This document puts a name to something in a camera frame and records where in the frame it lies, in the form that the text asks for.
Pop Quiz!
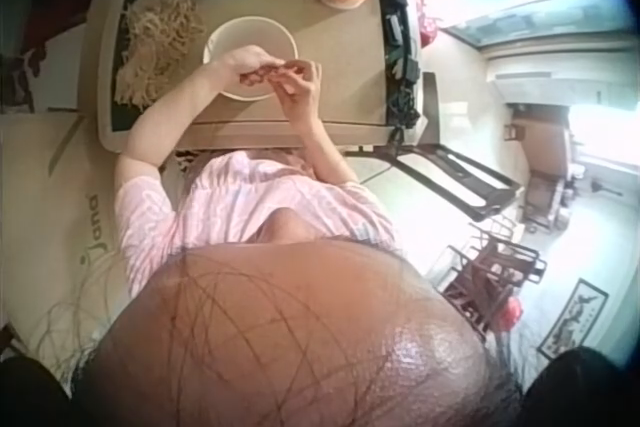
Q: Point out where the black mat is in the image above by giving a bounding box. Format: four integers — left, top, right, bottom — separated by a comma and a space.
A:
108, 0, 151, 134

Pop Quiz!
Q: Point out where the black metal frame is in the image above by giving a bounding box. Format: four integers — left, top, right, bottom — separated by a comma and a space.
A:
343, 142, 521, 222

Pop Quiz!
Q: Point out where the printed cardboard carton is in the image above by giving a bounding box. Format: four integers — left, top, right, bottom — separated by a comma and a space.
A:
0, 110, 124, 366

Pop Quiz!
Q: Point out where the person's right hand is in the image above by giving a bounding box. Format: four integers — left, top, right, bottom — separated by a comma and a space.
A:
272, 60, 325, 129

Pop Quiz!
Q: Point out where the dark wire rack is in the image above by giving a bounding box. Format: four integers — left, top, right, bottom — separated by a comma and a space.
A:
442, 224, 547, 341

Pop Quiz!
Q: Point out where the person's left hand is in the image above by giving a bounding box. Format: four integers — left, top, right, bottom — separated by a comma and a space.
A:
211, 45, 287, 90

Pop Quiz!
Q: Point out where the row of black gadgets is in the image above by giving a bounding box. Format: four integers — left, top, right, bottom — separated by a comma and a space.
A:
378, 0, 424, 129

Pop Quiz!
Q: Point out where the red plastic bag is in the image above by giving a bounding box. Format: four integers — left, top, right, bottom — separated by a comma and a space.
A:
413, 0, 446, 48

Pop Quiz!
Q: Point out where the framed picture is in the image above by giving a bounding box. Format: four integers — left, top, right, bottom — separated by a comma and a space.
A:
536, 276, 610, 361

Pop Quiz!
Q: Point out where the white round bowl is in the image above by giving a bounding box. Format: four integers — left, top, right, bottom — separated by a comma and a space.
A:
202, 16, 301, 101

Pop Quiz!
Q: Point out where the small pinkish food piece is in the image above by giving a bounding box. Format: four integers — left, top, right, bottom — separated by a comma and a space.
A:
258, 62, 297, 83

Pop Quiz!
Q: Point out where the pile of pale bean sprouts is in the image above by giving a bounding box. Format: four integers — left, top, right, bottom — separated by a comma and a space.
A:
113, 0, 207, 109

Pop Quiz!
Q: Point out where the brown wooden chair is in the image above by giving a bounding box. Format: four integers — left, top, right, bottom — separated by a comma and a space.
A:
503, 105, 587, 234

